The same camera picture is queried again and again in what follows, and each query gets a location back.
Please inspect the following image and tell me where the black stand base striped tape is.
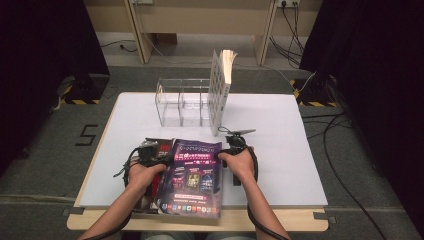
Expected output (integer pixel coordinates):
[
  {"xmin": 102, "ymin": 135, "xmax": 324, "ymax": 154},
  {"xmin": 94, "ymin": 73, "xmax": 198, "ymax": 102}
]
[
  {"xmin": 289, "ymin": 78, "xmax": 339, "ymax": 108},
  {"xmin": 61, "ymin": 74, "xmax": 110, "ymax": 105}
]

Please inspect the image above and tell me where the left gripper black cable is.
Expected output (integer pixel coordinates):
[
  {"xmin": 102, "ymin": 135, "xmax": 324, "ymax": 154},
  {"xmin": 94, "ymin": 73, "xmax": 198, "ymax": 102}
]
[{"xmin": 83, "ymin": 146, "xmax": 148, "ymax": 240}]

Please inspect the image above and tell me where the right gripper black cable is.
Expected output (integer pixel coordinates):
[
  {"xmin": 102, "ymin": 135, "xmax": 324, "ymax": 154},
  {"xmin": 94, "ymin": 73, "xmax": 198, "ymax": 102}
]
[{"xmin": 246, "ymin": 146, "xmax": 291, "ymax": 240}]

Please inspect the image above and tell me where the white book with colourful pictures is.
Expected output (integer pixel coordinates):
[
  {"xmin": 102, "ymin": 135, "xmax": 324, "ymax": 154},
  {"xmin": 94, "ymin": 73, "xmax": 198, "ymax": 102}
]
[{"xmin": 207, "ymin": 49, "xmax": 238, "ymax": 138}]

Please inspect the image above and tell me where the light wooden table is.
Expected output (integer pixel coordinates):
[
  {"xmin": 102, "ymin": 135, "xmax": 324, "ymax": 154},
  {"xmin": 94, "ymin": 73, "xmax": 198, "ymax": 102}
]
[{"xmin": 66, "ymin": 92, "xmax": 329, "ymax": 233}]

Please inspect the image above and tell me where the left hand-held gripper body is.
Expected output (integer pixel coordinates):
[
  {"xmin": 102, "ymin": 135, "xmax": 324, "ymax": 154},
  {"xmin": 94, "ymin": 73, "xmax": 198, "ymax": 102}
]
[{"xmin": 137, "ymin": 139, "xmax": 161, "ymax": 167}]

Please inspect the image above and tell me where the person's right hand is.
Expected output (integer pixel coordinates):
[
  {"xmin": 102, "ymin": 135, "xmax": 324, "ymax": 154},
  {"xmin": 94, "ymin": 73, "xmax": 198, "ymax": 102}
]
[{"xmin": 218, "ymin": 146, "xmax": 256, "ymax": 183}]

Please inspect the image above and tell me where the purple cover magazine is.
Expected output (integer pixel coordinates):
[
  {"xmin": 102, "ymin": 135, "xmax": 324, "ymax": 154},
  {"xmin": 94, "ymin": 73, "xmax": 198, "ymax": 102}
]
[{"xmin": 156, "ymin": 138, "xmax": 224, "ymax": 220}]

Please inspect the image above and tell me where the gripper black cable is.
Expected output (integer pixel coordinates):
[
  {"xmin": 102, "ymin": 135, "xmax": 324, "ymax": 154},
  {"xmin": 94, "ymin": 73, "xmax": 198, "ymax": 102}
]
[
  {"xmin": 83, "ymin": 146, "xmax": 148, "ymax": 240},
  {"xmin": 246, "ymin": 146, "xmax": 291, "ymax": 240}
]

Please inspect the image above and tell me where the thin white cable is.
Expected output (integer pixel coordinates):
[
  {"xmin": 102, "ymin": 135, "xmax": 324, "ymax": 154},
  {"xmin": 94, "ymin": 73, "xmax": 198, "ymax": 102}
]
[{"xmin": 142, "ymin": 32, "xmax": 317, "ymax": 94}]

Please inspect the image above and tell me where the black curtain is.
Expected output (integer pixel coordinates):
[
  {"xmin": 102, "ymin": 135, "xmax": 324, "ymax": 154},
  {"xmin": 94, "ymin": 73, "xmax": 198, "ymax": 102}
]
[
  {"xmin": 299, "ymin": 0, "xmax": 424, "ymax": 238},
  {"xmin": 0, "ymin": 0, "xmax": 111, "ymax": 174}
]

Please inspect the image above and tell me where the beige wooden desk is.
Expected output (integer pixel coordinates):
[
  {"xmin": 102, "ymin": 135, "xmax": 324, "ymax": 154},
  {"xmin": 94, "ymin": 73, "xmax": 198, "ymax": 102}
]
[{"xmin": 83, "ymin": 0, "xmax": 324, "ymax": 66}]

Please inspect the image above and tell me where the short black floor cable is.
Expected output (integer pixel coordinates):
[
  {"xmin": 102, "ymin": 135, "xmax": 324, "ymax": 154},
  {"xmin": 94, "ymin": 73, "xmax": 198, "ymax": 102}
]
[{"xmin": 100, "ymin": 39, "xmax": 138, "ymax": 54}]

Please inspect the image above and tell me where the clear acrylic book rack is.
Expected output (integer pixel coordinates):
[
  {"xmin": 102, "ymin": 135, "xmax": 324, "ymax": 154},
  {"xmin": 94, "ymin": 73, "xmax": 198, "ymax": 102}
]
[{"xmin": 154, "ymin": 78, "xmax": 214, "ymax": 128}]

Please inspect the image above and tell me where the black power cable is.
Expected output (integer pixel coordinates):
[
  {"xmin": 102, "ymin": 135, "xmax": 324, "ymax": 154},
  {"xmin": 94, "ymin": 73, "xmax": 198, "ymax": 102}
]
[{"xmin": 269, "ymin": 1, "xmax": 306, "ymax": 68}]

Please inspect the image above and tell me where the dark brown magazine red print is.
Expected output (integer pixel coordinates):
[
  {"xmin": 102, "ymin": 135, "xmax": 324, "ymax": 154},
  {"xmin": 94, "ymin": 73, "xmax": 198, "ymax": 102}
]
[{"xmin": 133, "ymin": 137, "xmax": 174, "ymax": 214}]

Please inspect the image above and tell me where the person's left hand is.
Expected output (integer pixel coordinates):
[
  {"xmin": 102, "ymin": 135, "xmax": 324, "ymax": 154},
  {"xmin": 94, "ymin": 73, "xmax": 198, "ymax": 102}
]
[{"xmin": 127, "ymin": 163, "xmax": 168, "ymax": 191}]

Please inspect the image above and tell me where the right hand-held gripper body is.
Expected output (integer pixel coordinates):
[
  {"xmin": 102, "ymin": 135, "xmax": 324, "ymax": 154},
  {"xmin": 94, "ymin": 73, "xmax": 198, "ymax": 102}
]
[{"xmin": 225, "ymin": 129, "xmax": 257, "ymax": 155}]

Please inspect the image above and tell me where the long black floor cable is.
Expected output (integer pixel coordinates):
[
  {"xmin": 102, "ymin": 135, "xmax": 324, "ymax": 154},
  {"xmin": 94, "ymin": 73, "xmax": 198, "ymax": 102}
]
[{"xmin": 301, "ymin": 111, "xmax": 388, "ymax": 240}]

